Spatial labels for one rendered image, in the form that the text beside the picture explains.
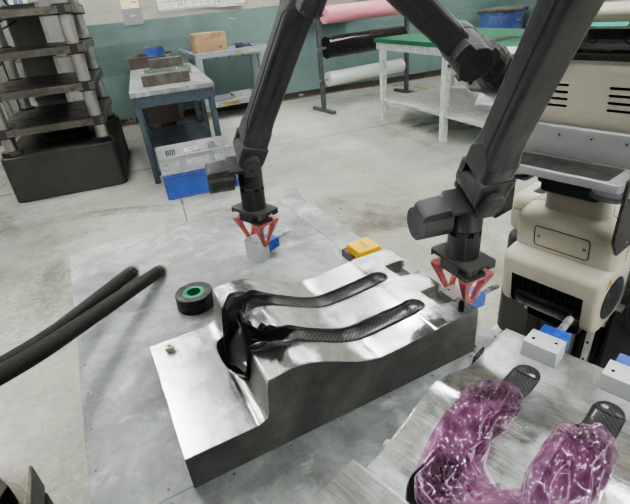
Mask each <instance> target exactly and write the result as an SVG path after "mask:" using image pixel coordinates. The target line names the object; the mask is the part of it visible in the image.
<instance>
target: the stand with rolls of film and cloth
mask: <svg viewBox="0 0 630 504"><path fill-rule="evenodd" d="M397 14H400V13H399V12H398V11H397V10H396V9H395V8H394V7H393V6H391V5H390V4H389V3H388V2H387V1H386V0H372V1H363V2H354V3H346V4H337V5H328V6H325V8H324V11H323V13H322V16H321V18H317V19H315V32H316V44H317V57H318V69H319V82H320V94H321V107H319V106H314V107H313V110H317V111H320V112H324V113H328V114H332V115H334V114H336V111H335V110H331V109H327V107H326V94H325V83H326V85H327V86H334V85H339V84H344V83H349V82H354V81H359V80H364V79H368V78H373V77H378V76H380V67H379V62H378V63H373V64H367V65H362V66H357V67H351V68H346V69H341V70H335V71H330V72H326V73H325V77H324V67H323V56H324V58H326V59H329V58H335V57H341V56H347V55H352V54H358V53H364V52H370V51H375V50H379V49H376V43H375V42H374V40H373V39H374V38H381V37H388V36H395V35H402V34H409V21H408V20H407V19H406V18H405V17H404V26H402V25H400V26H394V27H387V28H380V29H373V30H366V31H360V32H353V33H346V34H339V35H333V36H326V37H323V38H322V40H321V27H320V21H321V22H322V23H323V24H330V23H337V22H345V21H352V20H360V19H367V18H375V17H382V16H390V15H397ZM403 71H404V89H399V88H395V89H394V92H400V93H411V92H417V91H412V90H409V53H408V52H404V60H403V59H402V58H399V59H394V60H389V61H387V75H388V74H393V73H398V72H403Z"/></svg>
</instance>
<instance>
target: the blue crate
mask: <svg viewBox="0 0 630 504"><path fill-rule="evenodd" d="M162 178H163V181H164V185H165V189H166V193H167V196H168V200H176V199H181V198H185V197H190V196H195V195H199V194H204V193H209V188H208V185H207V184H208V182H207V177H206V172H205V168H201V169H196V170H191V171H186V172H181V173H176V174H171V175H166V176H162Z"/></svg>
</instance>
